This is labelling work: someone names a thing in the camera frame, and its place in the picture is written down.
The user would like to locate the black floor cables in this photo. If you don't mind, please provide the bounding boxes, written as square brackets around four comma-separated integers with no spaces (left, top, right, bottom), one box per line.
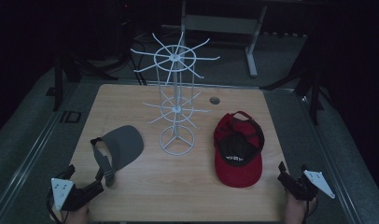
[128,18,148,86]

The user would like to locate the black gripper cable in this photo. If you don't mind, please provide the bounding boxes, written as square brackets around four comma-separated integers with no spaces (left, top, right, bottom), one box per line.
[303,197,319,224]
[46,189,64,224]

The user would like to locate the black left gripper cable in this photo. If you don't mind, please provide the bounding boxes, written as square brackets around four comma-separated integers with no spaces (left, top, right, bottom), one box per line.
[46,189,64,224]

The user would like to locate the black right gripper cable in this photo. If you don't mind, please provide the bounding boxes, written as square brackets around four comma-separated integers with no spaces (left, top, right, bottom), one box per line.
[303,197,319,224]

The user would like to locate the person's left hand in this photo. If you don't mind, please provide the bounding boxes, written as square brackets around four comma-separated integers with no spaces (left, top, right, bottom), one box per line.
[60,204,92,224]

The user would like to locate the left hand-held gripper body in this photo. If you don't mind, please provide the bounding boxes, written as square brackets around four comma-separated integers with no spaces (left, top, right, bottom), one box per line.
[50,177,105,213]

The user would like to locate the black rectangular floor frame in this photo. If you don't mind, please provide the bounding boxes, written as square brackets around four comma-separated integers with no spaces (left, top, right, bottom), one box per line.
[59,110,83,124]

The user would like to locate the black tripod stand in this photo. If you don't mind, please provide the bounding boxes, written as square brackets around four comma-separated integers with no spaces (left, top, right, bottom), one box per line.
[46,50,120,113]
[260,31,335,126]

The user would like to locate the person's right hand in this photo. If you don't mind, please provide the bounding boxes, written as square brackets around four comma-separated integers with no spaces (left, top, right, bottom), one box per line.
[283,191,318,224]

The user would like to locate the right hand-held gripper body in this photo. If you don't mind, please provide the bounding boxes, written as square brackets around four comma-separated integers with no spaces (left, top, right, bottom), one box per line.
[277,170,337,202]

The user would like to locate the white wire hat rack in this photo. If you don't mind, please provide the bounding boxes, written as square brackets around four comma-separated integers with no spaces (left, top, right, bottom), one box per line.
[130,31,221,157]

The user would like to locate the grey sun visor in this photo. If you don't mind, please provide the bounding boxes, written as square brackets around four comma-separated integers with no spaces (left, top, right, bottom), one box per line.
[90,124,145,189]

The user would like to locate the red baseball cap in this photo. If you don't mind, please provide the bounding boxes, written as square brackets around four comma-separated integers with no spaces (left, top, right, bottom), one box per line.
[213,110,266,189]

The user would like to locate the grey metal desk frame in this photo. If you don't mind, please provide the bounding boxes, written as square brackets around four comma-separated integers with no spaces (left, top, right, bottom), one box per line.
[161,0,270,78]

